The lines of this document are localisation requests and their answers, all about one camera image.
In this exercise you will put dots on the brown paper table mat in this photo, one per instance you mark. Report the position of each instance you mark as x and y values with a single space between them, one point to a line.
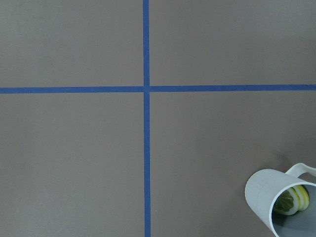
145 118

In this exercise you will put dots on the white ribbed mug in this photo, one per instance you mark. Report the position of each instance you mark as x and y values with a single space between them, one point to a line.
265 186

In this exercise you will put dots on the yellow lemon slice toy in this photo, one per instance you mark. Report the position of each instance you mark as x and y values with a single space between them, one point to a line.
292 200

